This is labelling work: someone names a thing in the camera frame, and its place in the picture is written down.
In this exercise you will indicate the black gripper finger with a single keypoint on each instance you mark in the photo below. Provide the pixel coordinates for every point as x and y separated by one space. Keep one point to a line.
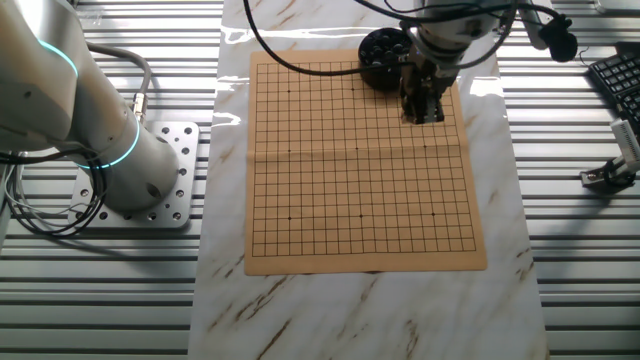
410 109
437 111

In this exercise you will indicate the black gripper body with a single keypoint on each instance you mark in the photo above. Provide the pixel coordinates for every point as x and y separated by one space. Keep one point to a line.
425 82

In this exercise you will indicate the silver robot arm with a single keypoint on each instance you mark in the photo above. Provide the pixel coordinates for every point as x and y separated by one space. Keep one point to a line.
50 90

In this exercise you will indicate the tan go board mat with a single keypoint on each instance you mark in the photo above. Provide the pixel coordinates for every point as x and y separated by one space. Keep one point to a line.
350 200

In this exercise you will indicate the black round stone bowl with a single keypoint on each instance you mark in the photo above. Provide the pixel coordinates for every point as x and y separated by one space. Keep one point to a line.
372 80

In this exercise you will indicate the pile of black go stones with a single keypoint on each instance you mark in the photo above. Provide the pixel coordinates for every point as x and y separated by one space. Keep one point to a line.
380 47

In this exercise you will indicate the black keyboard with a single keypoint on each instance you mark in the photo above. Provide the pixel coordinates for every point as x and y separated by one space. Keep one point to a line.
617 75

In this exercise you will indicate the grey flat device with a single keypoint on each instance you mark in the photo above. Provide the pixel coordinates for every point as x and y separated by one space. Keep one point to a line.
620 5

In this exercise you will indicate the white marble pattern sheet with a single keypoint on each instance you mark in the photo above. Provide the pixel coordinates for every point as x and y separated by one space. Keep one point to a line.
350 315

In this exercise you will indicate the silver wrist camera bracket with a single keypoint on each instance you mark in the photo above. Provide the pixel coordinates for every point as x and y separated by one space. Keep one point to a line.
532 25

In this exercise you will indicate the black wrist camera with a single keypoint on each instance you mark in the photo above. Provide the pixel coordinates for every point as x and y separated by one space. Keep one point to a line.
560 40

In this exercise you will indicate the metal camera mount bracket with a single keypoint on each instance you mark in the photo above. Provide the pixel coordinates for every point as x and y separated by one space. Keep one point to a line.
592 177

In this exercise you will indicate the silver depth camera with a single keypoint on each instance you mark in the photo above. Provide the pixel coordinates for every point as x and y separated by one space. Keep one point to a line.
627 142

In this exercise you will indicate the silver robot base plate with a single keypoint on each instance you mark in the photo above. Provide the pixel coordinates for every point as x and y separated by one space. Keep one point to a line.
186 145

